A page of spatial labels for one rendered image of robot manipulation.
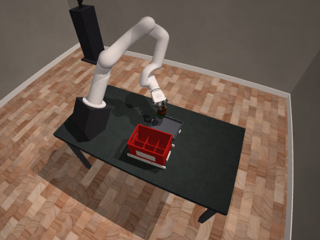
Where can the red plastic crate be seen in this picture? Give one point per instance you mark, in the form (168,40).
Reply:
(150,144)

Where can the brown bottle with green label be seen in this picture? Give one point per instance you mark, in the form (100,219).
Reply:
(161,114)

